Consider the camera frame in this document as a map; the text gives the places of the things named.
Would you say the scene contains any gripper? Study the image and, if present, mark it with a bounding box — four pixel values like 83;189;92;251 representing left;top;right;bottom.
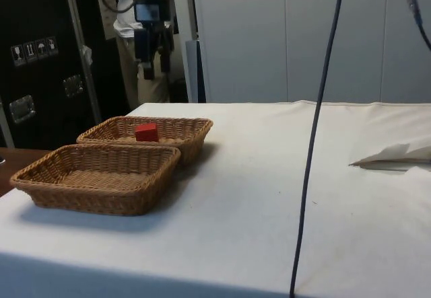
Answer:
134;21;174;81

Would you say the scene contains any red cube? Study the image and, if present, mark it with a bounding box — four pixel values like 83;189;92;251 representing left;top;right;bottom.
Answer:
134;122;159;143

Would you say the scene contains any wicker basket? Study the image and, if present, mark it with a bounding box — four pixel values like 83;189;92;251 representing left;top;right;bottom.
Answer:
9;143;182;217
76;116;214;168

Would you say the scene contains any white panel with blue edge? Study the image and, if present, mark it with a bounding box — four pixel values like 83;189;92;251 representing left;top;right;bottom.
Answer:
185;38;207;104

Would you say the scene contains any person in white shirt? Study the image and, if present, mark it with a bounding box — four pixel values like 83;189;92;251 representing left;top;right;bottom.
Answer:
112;0;176;106

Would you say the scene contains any pale locker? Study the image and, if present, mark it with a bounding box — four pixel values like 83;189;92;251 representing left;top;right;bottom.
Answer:
380;0;431;104
194;0;287;104
284;0;383;104

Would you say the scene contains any black cabinet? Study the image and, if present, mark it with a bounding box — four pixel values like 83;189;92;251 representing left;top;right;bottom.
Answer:
0;0;133;149

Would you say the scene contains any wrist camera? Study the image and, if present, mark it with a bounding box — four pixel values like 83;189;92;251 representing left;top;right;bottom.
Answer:
133;3;161;22

